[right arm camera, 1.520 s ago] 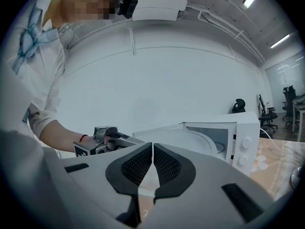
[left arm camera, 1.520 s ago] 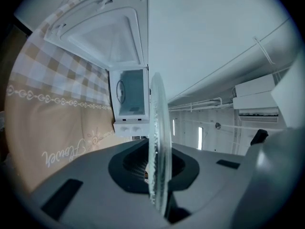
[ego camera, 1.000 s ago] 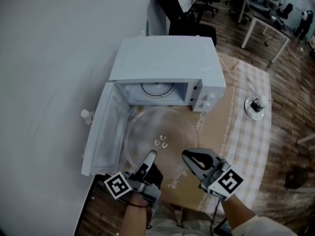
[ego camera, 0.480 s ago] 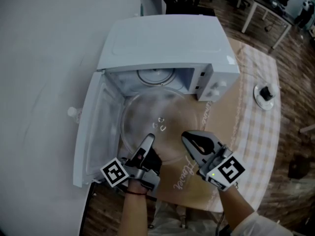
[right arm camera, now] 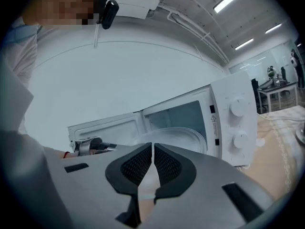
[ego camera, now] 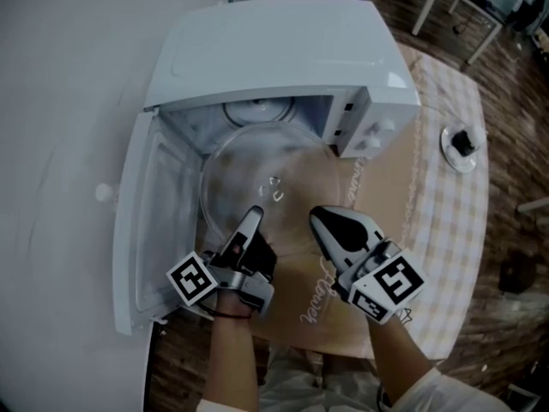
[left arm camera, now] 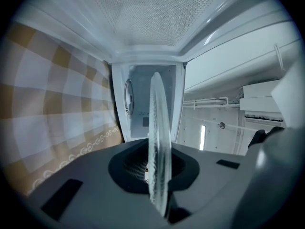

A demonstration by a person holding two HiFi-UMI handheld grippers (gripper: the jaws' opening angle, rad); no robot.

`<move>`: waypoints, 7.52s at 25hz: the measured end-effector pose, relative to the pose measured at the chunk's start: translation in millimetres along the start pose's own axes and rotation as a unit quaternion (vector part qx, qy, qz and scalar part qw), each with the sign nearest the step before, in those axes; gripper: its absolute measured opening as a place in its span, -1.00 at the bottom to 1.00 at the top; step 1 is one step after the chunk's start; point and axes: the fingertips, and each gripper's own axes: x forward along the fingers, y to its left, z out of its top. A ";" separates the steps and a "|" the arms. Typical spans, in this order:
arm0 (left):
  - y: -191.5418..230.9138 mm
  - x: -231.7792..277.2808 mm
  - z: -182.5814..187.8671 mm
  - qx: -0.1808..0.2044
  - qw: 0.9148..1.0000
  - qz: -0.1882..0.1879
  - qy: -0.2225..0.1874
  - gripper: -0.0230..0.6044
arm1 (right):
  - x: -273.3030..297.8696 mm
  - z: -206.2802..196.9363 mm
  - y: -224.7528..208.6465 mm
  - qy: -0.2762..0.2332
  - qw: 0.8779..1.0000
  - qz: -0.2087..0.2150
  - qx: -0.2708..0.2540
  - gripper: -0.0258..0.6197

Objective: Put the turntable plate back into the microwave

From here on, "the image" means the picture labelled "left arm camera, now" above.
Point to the white ceiling air conditioner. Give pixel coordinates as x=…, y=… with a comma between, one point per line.
x=259, y=96

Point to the ceiling light tube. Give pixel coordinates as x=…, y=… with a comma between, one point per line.
x=203, y=137

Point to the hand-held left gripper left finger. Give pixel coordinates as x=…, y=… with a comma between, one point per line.
x=95, y=175

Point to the round ceiling dome sensor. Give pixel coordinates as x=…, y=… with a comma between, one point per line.
x=222, y=125

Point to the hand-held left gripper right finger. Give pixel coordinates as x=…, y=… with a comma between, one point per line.
x=209, y=175

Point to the white microwave oven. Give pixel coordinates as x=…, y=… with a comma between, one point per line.
x=147, y=13

